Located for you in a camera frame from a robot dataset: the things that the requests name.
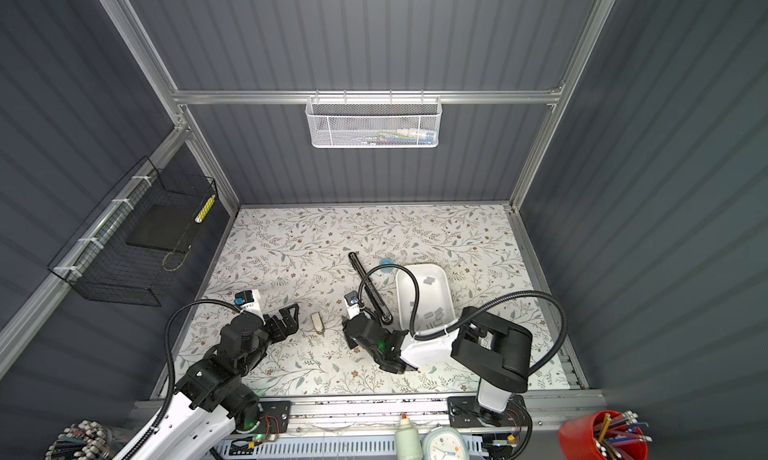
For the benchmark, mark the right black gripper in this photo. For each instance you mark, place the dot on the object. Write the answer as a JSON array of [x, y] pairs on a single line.
[[346, 327]]

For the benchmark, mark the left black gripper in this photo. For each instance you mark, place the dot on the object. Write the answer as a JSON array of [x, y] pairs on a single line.
[[291, 323]]

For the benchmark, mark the beige staple box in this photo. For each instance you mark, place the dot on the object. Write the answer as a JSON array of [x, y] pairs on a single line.
[[317, 323]]

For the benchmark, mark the black stapler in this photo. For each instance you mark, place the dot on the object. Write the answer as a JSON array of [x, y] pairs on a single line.
[[382, 311]]

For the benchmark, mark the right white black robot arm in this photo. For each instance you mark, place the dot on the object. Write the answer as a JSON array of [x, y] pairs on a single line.
[[495, 349]]

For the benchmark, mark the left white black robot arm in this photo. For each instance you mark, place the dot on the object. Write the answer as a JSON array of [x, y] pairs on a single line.
[[211, 401]]

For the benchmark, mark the white plastic tray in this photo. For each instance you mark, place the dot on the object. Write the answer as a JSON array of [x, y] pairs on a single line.
[[435, 309]]

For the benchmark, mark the floral table mat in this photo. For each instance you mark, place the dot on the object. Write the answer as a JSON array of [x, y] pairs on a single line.
[[301, 256]]

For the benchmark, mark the green glue bottle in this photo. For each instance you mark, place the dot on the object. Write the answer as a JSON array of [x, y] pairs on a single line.
[[407, 440]]

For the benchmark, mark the mint alarm clock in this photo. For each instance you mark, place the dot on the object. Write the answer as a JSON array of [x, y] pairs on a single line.
[[445, 443]]

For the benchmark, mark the yellow marker pen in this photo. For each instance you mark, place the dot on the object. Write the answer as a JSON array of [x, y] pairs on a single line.
[[205, 209]]

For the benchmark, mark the red pencil cup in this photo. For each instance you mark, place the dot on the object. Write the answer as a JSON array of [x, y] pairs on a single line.
[[609, 435]]

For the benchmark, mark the jar of coloured pencils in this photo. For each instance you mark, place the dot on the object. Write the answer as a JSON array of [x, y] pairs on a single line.
[[85, 440]]

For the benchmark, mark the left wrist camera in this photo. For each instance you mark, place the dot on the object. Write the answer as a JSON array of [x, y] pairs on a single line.
[[248, 301]]

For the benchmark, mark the black wire basket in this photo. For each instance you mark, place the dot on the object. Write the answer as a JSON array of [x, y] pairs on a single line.
[[132, 252]]

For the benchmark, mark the white wire mesh basket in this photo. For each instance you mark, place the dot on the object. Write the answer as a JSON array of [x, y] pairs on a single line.
[[388, 125]]

